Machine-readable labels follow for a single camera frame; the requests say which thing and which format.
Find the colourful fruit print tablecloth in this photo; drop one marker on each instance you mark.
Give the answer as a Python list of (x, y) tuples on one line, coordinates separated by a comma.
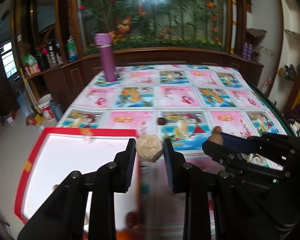
[(193, 99)]

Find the red white gift box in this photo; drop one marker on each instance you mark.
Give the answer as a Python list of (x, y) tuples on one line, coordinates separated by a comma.
[(58, 152)]

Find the brown longan fruit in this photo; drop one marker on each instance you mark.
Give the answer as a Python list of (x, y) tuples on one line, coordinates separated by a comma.
[(216, 138)]

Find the orange tangerine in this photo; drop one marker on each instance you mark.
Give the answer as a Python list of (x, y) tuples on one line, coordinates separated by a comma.
[(127, 235)]

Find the purple thermos bottle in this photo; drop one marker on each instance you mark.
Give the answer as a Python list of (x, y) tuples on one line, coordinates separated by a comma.
[(103, 42)]

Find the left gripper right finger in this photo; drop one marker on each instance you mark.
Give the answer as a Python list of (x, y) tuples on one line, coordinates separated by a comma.
[(184, 177)]

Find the white plastic bucket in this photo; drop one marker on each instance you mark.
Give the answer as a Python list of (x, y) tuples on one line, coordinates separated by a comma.
[(44, 106)]

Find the beige round pastry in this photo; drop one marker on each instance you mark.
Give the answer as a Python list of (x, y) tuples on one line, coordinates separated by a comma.
[(149, 148)]

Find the green soda bottle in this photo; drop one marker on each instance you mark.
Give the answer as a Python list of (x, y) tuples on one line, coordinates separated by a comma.
[(72, 49)]

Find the flower mural glass panel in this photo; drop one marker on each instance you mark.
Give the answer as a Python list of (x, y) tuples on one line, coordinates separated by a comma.
[(153, 23)]

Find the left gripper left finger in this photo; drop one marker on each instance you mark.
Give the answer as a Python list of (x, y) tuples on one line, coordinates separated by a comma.
[(62, 215)]

